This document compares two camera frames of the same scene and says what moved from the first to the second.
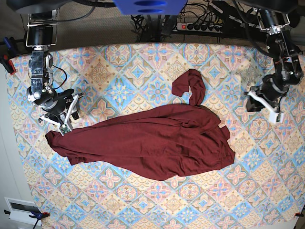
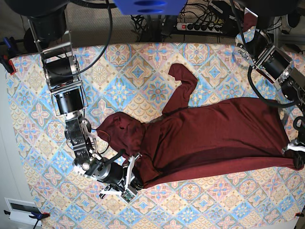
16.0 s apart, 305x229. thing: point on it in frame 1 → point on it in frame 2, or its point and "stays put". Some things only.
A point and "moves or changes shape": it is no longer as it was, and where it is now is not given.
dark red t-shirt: [163, 143] moves or changes shape
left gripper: [60, 105] → [117, 177]
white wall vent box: [20, 210] stays put
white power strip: [195, 26] stays put
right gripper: [274, 86] → [299, 156]
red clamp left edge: [10, 53] stays put
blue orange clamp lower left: [36, 214] stays put
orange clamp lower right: [298, 214] stays put
